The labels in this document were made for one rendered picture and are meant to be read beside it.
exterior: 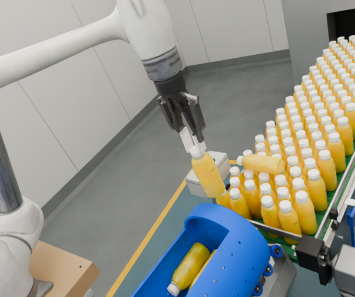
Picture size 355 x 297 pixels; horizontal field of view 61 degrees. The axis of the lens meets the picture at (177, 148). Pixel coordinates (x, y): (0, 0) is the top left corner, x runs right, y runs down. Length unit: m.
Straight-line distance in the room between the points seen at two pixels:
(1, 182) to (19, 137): 2.47
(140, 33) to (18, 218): 0.82
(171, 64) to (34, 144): 3.08
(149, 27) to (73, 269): 0.94
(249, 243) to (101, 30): 0.70
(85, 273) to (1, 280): 0.28
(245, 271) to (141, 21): 0.68
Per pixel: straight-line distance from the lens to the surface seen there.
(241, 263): 0.89
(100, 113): 4.24
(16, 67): 0.80
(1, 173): 1.16
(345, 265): 1.23
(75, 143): 3.99
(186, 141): 0.85
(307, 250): 1.09
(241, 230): 0.91
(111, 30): 0.86
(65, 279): 1.29
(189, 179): 1.31
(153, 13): 0.69
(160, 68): 0.71
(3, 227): 1.26
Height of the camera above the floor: 1.88
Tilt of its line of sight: 30 degrees down
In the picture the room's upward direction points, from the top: 24 degrees counter-clockwise
